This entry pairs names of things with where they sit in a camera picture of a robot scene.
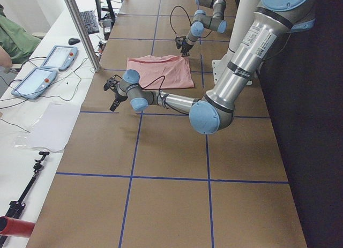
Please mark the aluminium frame post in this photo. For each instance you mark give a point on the aluminium frame post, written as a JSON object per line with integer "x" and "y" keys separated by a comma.
{"x": 81, "y": 29}

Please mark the red fire extinguisher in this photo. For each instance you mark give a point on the red fire extinguisher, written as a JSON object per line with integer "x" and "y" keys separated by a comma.
{"x": 16, "y": 227}

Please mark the black clamp tool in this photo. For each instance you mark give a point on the black clamp tool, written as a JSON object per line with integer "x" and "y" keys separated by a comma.
{"x": 16, "y": 207}

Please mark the person in green shirt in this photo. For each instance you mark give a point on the person in green shirt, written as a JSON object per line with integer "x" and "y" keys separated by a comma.
{"x": 17, "y": 45}

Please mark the pink Snoopy t-shirt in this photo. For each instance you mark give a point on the pink Snoopy t-shirt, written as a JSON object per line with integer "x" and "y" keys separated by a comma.
{"x": 169, "y": 72}

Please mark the black keyboard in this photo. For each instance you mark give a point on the black keyboard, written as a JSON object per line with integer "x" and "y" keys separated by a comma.
{"x": 90, "y": 22}

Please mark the blue teach pendant near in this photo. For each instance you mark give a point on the blue teach pendant near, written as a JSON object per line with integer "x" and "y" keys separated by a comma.
{"x": 35, "y": 83}

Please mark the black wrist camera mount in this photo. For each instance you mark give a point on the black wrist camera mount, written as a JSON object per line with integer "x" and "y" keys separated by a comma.
{"x": 111, "y": 83}
{"x": 179, "y": 40}

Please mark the blue teach pendant far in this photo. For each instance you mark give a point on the blue teach pendant far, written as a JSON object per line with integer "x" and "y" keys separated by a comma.
{"x": 61, "y": 57}

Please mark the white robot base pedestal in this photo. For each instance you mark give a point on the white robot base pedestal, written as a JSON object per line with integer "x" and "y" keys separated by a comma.
{"x": 243, "y": 21}

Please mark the white paper sheet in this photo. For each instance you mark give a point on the white paper sheet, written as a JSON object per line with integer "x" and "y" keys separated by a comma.
{"x": 54, "y": 128}

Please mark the clear plastic bag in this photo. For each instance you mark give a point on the clear plastic bag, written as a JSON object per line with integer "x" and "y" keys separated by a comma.
{"x": 21, "y": 138}

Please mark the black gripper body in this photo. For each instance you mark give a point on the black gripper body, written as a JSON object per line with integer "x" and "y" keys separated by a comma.
{"x": 117, "y": 96}
{"x": 185, "y": 47}

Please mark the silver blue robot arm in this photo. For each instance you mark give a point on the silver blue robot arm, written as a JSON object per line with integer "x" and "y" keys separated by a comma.
{"x": 258, "y": 24}
{"x": 200, "y": 22}

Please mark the black computer mouse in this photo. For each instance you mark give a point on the black computer mouse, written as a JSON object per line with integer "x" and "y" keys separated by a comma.
{"x": 73, "y": 41}

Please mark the blue teach pendant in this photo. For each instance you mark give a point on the blue teach pendant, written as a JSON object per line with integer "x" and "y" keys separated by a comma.
{"x": 35, "y": 83}
{"x": 61, "y": 57}

